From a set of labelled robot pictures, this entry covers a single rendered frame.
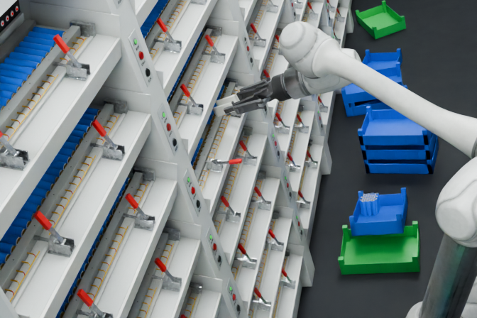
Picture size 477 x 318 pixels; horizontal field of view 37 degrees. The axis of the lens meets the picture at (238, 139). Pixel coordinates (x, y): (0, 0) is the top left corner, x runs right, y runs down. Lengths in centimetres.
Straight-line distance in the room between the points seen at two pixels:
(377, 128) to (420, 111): 155
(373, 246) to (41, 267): 192
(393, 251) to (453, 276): 118
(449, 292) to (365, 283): 105
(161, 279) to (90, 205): 38
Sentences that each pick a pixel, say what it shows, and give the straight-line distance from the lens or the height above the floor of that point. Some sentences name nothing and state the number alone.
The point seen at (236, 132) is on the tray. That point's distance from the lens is 212.
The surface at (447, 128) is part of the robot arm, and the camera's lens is 177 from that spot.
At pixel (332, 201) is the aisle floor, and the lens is 323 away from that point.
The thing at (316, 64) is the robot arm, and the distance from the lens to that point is 179.
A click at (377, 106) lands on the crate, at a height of 4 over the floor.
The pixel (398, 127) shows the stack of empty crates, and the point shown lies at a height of 16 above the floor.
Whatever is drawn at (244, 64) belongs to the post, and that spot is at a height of 101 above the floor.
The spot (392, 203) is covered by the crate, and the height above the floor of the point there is 1.
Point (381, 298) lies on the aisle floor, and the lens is 279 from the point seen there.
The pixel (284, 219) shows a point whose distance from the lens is 263.
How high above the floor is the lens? 205
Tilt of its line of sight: 33 degrees down
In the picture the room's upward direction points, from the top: 18 degrees counter-clockwise
